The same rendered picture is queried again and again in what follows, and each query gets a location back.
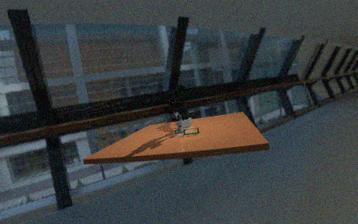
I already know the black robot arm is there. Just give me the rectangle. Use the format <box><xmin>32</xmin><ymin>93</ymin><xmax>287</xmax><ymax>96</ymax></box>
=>
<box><xmin>166</xmin><ymin>84</ymin><xmax>189</xmax><ymax>120</ymax></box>

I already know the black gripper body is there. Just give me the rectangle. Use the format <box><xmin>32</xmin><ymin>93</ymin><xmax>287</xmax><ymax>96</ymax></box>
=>
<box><xmin>164</xmin><ymin>99</ymin><xmax>183</xmax><ymax>112</ymax></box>

